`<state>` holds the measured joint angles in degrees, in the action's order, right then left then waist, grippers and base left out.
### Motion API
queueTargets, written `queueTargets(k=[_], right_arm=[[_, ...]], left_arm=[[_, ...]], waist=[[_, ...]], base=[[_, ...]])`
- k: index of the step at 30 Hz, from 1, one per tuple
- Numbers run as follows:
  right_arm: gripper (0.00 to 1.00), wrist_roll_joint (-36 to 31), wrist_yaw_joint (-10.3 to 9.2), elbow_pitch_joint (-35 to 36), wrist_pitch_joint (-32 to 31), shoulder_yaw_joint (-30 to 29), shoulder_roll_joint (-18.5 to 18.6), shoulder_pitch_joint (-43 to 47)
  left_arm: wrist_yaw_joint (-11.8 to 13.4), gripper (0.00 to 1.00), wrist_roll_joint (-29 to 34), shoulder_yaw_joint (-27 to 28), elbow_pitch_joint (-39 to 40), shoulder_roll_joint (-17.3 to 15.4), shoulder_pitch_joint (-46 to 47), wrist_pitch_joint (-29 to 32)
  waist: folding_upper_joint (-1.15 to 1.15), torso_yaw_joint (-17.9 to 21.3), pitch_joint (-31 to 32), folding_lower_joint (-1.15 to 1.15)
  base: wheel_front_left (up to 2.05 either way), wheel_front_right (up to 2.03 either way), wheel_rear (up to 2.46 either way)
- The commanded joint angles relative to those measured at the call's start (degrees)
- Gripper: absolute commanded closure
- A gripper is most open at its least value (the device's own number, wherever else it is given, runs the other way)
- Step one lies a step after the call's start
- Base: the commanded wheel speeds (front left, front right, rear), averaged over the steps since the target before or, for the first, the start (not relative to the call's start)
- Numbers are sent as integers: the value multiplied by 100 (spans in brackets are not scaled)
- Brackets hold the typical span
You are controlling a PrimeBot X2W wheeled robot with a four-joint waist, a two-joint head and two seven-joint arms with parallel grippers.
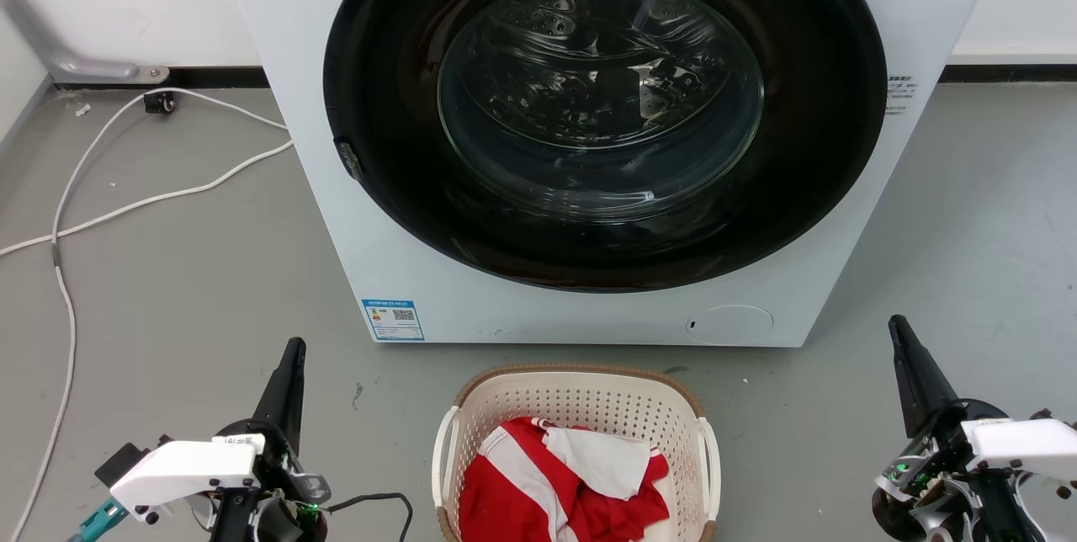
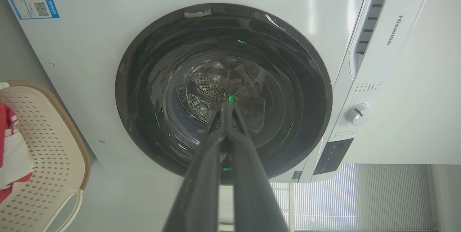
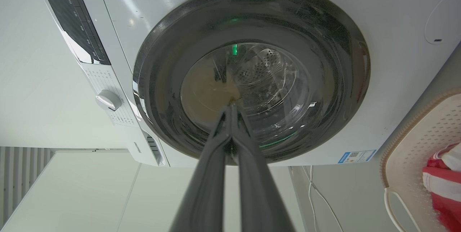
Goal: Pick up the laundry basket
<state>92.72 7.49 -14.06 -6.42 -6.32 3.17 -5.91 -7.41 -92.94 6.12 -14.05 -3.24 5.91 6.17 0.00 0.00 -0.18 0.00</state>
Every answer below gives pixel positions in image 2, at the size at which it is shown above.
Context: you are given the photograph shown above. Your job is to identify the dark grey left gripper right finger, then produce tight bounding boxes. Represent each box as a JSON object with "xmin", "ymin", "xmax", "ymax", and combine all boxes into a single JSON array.
[{"xmin": 225, "ymin": 103, "xmax": 289, "ymax": 232}]

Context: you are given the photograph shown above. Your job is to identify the dark round washing machine door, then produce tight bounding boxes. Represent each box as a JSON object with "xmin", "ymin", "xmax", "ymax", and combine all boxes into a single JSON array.
[{"xmin": 115, "ymin": 3, "xmax": 333, "ymax": 185}]

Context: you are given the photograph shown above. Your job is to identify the cream perforated laundry basket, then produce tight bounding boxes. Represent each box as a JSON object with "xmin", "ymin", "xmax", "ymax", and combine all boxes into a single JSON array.
[{"xmin": 0, "ymin": 80, "xmax": 91, "ymax": 232}]

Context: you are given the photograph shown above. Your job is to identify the white Hisense washing machine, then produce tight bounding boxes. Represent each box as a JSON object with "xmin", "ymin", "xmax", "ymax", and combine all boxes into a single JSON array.
[{"xmin": 0, "ymin": 0, "xmax": 461, "ymax": 232}]

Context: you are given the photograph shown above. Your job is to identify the white control dial knob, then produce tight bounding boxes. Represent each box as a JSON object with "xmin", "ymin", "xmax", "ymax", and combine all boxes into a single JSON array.
[{"xmin": 346, "ymin": 103, "xmax": 373, "ymax": 127}]

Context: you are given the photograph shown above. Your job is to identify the white detergent drawer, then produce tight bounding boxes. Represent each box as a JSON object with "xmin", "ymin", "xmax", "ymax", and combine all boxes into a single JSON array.
[{"xmin": 349, "ymin": 0, "xmax": 437, "ymax": 80}]

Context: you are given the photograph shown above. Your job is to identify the white vertical window blinds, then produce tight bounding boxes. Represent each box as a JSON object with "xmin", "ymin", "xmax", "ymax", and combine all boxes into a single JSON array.
[{"xmin": 270, "ymin": 163, "xmax": 438, "ymax": 232}]

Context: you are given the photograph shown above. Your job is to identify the blue energy label sticker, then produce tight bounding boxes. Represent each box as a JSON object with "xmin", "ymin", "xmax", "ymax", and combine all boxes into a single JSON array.
[{"xmin": 3, "ymin": 0, "xmax": 60, "ymax": 20}]

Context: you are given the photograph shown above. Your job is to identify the red and white clothing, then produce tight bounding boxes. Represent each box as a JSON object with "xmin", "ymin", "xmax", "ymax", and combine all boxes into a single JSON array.
[{"xmin": 0, "ymin": 102, "xmax": 34, "ymax": 204}]

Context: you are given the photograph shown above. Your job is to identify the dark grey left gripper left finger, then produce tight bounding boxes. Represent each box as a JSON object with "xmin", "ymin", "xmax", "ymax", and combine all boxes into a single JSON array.
[{"xmin": 162, "ymin": 103, "xmax": 227, "ymax": 232}]

